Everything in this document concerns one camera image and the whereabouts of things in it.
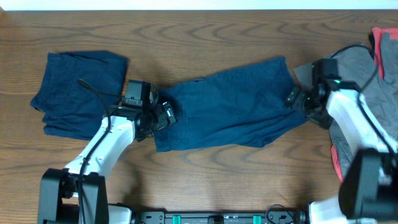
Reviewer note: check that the red black garment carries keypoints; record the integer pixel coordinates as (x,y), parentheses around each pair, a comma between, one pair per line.
(357,64)

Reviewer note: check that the folded navy shorts left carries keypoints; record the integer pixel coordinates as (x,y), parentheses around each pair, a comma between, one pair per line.
(73,88)

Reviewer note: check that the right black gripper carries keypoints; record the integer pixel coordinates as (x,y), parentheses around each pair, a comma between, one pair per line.
(302,94)

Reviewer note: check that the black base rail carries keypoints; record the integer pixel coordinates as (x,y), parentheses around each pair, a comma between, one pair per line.
(276,214)

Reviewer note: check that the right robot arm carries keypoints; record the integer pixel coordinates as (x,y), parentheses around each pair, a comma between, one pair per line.
(369,190)

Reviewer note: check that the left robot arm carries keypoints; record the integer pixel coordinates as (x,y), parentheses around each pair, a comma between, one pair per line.
(77,193)

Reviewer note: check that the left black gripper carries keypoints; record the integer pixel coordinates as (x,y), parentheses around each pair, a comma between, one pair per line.
(168,113)

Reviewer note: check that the navy blue shorts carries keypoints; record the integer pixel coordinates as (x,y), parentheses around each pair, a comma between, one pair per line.
(243,106)

